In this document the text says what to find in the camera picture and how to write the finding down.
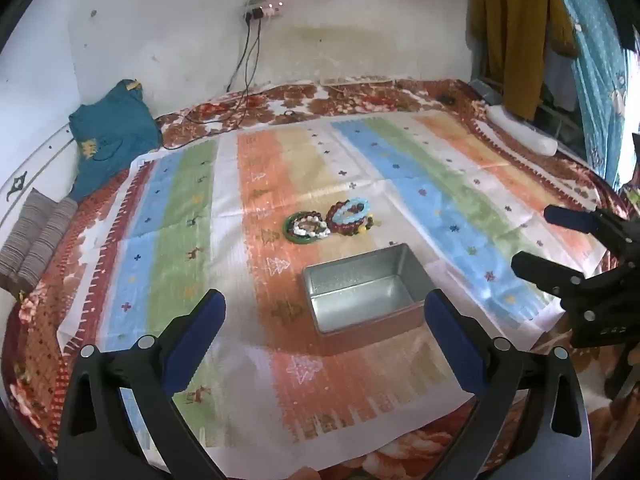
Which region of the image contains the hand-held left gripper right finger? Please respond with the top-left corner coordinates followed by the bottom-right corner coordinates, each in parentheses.
top-left (422, 288), bottom-right (593, 480)

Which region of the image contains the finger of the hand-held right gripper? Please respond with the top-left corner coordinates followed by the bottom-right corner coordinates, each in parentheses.
top-left (511, 251), bottom-right (586, 300)
top-left (543, 204), bottom-right (634, 257)

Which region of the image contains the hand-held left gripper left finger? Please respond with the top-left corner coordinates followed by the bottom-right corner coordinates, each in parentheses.
top-left (57, 288), bottom-right (228, 480)

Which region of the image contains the rectangular metal tin box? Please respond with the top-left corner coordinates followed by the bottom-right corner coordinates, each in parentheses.
top-left (301, 243), bottom-right (437, 337)

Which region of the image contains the green bangle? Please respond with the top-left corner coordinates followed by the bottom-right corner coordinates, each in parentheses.
top-left (285, 211), bottom-right (326, 245)

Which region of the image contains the white bead bracelet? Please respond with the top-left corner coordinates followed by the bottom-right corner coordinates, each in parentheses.
top-left (294, 215), bottom-right (332, 239)

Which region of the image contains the light blue bead bracelet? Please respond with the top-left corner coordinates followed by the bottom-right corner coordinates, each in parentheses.
top-left (334, 200), bottom-right (372, 226)

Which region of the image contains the red bead bracelet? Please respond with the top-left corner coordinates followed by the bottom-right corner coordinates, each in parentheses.
top-left (326, 201), bottom-right (373, 236)

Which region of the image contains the striped printed cloth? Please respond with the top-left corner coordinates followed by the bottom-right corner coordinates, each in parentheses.
top-left (57, 110), bottom-right (608, 448)

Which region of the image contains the teal printed curtain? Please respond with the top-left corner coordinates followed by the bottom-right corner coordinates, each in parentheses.
top-left (550, 0), bottom-right (640, 192)

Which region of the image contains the mustard hanging garment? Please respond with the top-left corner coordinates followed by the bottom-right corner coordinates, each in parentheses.
top-left (470, 0), bottom-right (581, 121)

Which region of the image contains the grey striped folded cloth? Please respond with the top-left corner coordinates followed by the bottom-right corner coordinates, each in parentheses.
top-left (0, 187), bottom-right (78, 301)

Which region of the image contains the teal garment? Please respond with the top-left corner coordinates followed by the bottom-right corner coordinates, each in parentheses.
top-left (68, 79), bottom-right (162, 202)

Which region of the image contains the white power strip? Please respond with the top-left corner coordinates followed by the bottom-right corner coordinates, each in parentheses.
top-left (242, 1), bottom-right (286, 19)

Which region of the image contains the dark metal frame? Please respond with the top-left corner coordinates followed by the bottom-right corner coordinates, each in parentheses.
top-left (470, 77), bottom-right (591, 156)

